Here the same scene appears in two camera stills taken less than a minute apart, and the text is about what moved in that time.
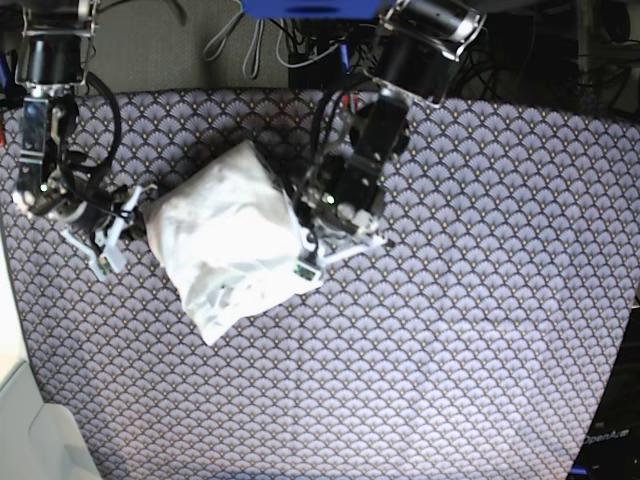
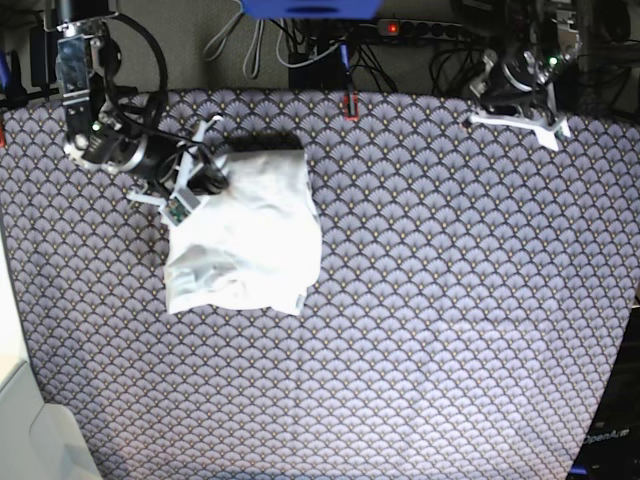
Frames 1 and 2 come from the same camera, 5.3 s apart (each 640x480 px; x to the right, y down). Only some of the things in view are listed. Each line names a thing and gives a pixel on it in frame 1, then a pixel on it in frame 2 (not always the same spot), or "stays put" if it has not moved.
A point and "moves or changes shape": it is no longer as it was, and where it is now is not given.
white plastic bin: [40, 440] stays put
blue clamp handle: [344, 57] stays put
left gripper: [98, 233] to [173, 165]
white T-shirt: [226, 233] moves or changes shape
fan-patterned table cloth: [481, 342] stays put
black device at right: [612, 448] stays put
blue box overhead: [311, 9] stays put
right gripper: [335, 221] to [532, 110]
